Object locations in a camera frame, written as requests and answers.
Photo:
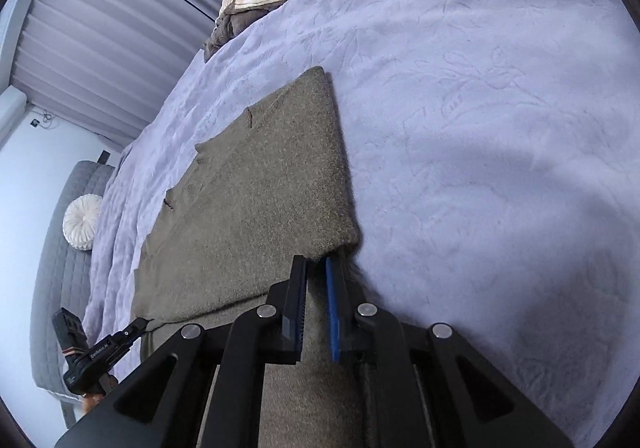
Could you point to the lavender plush bed blanket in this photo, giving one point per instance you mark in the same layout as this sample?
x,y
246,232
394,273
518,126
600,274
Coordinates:
x,y
494,152

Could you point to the person's left hand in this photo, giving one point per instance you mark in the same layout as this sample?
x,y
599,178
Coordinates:
x,y
90,401

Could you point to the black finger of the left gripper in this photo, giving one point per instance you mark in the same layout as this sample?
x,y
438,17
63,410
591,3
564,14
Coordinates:
x,y
133,330

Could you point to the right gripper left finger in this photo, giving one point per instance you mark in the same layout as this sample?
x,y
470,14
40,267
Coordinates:
x,y
271,333

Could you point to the olive brown knit sweater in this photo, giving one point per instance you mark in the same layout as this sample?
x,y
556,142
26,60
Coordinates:
x,y
271,186

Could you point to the grey brown crumpled garment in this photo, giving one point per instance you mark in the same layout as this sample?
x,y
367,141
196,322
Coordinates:
x,y
230,24

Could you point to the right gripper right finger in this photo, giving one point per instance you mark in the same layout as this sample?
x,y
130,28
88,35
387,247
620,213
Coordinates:
x,y
381,352

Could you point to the white round pleated cushion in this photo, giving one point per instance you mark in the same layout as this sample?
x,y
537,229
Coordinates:
x,y
80,221

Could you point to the white window frame post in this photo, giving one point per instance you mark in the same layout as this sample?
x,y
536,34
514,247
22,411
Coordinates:
x,y
13,106

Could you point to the grey pleated curtain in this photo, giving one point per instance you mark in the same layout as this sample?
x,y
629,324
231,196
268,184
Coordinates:
x,y
105,65

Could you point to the grey quilted headboard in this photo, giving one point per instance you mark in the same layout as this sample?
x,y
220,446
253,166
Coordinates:
x,y
62,280

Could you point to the small wall socket with cable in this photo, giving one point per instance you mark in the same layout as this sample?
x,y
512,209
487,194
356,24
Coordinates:
x,y
42,119

